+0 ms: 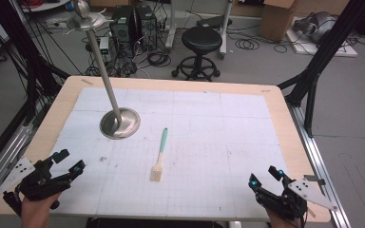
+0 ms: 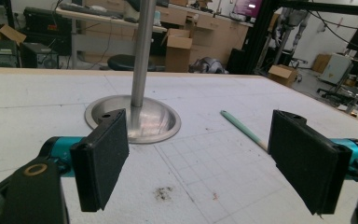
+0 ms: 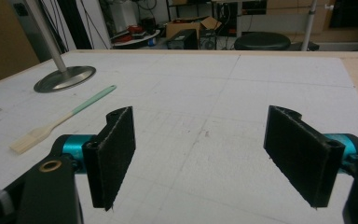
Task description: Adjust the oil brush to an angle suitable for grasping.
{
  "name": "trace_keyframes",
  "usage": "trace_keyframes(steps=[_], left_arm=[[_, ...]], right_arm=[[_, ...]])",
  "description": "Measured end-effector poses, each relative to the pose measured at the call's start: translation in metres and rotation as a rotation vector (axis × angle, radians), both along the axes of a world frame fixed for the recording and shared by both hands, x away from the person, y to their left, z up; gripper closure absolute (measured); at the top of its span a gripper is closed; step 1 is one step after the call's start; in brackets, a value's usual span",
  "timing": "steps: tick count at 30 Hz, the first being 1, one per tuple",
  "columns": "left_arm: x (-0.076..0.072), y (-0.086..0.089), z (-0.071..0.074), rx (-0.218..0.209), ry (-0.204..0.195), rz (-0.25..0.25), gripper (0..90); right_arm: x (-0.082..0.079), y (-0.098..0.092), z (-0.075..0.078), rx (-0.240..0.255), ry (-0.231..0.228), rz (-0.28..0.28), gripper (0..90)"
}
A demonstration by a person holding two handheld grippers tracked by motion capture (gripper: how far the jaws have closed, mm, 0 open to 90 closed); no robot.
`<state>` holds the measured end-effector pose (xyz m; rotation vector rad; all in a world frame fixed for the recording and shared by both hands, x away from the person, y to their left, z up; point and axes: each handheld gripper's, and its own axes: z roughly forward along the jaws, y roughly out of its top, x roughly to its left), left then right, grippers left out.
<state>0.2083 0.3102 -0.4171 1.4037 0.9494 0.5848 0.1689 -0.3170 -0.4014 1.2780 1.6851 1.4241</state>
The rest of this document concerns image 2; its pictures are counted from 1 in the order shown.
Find green pen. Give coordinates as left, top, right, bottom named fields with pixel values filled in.
left=219, top=109, right=269, bottom=153

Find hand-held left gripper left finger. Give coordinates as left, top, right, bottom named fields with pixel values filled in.
left=69, top=108, right=131, bottom=213

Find grey humanoid robot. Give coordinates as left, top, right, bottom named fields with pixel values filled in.
left=274, top=7, right=311, bottom=64

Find open flat cardboard box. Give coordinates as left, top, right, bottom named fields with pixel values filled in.
left=0, top=23, right=27, bottom=48

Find wooden cabinets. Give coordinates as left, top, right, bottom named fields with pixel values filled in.
left=155, top=4, right=250, bottom=66

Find purple lit screen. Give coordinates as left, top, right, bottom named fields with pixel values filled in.
left=232, top=0, right=264, bottom=18

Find white desk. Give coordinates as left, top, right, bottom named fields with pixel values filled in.
left=55, top=7, right=168, bottom=70

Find black round stool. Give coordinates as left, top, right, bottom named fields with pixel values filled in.
left=106, top=54, right=157, bottom=73

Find white cabinet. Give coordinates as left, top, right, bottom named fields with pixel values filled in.
left=319, top=53, right=352, bottom=85

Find metal stand with round base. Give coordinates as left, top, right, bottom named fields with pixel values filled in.
left=84, top=0, right=182, bottom=145

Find grey bundle on floor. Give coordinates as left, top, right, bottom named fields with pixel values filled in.
left=188, top=56, right=229, bottom=75

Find small cardboard box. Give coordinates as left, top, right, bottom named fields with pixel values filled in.
left=268, top=63, right=298, bottom=88

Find black computer case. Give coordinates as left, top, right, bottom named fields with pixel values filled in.
left=20, top=41, right=60, bottom=69

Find grey keyboard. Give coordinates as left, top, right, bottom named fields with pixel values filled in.
left=59, top=2, right=119, bottom=19

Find tall open cardboard box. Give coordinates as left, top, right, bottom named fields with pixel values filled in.
left=161, top=28, right=194, bottom=73

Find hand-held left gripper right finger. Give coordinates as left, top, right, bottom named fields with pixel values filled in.
left=267, top=108, right=353, bottom=217

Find black metal frame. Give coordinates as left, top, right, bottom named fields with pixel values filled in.
left=243, top=0, right=358, bottom=76

